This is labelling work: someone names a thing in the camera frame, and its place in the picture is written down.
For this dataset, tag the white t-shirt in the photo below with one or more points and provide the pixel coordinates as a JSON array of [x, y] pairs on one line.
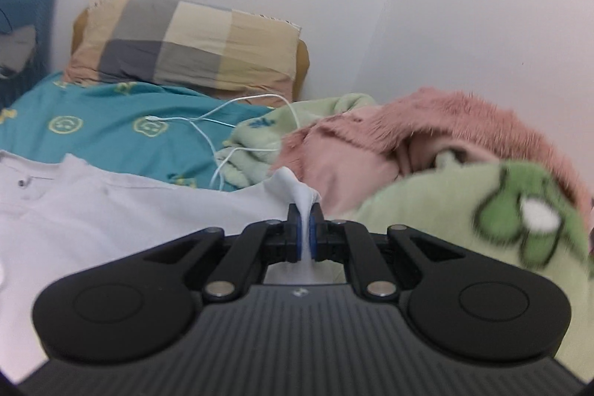
[[116, 215]]

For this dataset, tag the plaid pillow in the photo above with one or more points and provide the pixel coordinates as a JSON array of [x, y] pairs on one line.
[[185, 43]]

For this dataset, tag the green fleece blanket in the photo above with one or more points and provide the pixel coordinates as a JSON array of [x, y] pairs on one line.
[[417, 210]]

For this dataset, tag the brown cushion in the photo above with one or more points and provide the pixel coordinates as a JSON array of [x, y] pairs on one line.
[[301, 66]]

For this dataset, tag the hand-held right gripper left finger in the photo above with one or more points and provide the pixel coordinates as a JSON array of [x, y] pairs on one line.
[[300, 240]]

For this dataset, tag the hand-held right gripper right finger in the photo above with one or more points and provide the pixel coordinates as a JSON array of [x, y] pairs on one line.
[[313, 240]]

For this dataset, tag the pink fluffy blanket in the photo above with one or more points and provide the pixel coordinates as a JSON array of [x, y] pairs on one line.
[[441, 113]]

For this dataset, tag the teal printed bed sheet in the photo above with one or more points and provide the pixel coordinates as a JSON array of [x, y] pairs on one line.
[[116, 113]]

